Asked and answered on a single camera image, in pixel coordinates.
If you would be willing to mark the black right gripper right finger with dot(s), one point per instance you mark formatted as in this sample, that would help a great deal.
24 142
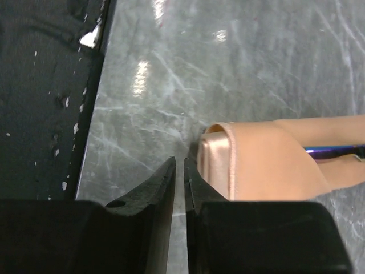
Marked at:
258 237

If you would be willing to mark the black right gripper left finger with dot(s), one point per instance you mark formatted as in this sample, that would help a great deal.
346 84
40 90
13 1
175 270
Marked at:
128 235

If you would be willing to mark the peach satin napkin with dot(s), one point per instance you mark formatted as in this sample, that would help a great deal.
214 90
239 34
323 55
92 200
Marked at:
255 161

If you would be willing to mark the iridescent knife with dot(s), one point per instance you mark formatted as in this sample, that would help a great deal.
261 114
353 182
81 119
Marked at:
331 152

